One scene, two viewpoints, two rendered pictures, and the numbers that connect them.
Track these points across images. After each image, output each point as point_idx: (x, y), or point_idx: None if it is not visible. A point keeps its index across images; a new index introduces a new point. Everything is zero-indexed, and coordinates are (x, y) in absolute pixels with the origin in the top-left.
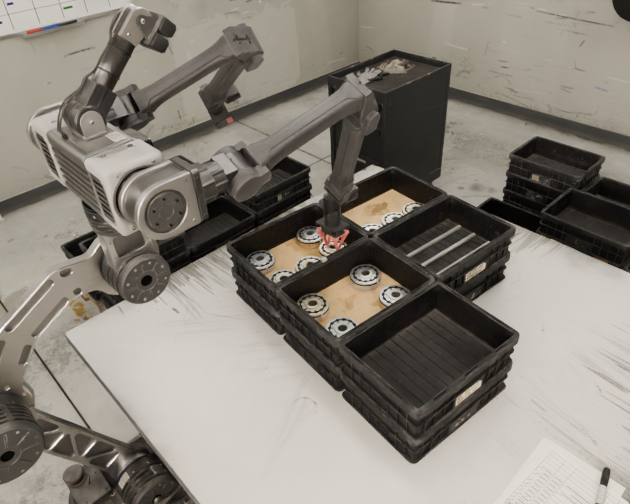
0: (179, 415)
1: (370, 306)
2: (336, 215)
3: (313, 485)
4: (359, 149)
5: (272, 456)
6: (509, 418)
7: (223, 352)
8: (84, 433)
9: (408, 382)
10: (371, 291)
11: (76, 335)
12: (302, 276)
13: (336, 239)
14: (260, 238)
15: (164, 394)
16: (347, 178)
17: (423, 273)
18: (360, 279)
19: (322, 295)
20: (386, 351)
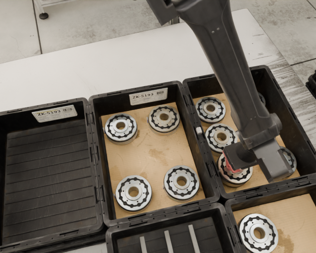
0: (144, 47)
1: (142, 170)
2: (242, 145)
3: (53, 93)
4: (216, 76)
5: (85, 81)
6: None
7: (183, 79)
8: (172, 22)
9: (46, 153)
10: (162, 182)
11: (241, 12)
12: (184, 105)
13: (222, 151)
14: (276, 102)
15: (164, 43)
16: (232, 111)
17: (122, 219)
18: (175, 172)
19: (170, 129)
20: (85, 154)
